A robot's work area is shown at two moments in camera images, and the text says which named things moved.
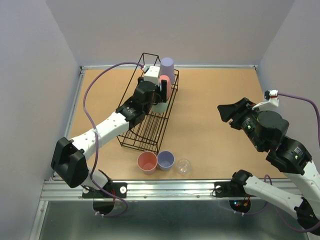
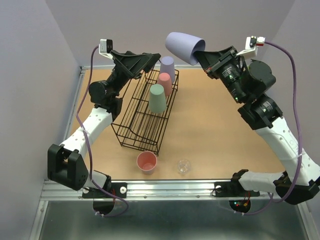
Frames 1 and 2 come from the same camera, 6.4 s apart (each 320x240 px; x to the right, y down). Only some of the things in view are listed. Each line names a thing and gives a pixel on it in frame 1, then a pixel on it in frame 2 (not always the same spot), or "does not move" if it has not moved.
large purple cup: x=167 y=68 does not move
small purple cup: x=165 y=160 -> x=183 y=46
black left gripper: x=163 y=90 -> x=124 y=67
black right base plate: x=228 y=189 does not move
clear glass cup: x=184 y=166 does not move
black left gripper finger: x=228 y=111 -> x=207 y=58
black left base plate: x=119 y=188 does not move
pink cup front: x=147 y=161 does not move
